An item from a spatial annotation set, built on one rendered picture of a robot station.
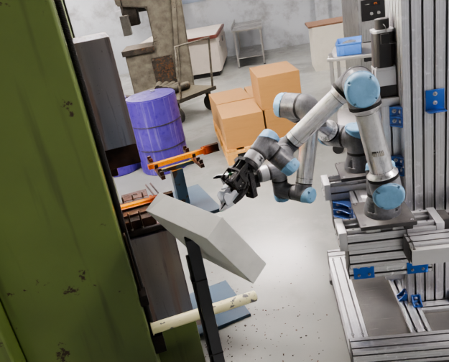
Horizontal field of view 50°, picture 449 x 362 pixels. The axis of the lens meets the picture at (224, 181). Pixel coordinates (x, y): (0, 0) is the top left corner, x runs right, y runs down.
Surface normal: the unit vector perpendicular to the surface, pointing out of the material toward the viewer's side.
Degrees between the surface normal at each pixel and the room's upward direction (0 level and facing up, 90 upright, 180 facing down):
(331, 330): 0
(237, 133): 90
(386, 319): 0
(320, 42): 90
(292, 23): 90
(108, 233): 90
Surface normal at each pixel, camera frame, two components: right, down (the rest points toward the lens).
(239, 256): 0.64, 0.19
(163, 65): 0.07, 0.38
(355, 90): -0.17, 0.29
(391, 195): -0.08, 0.52
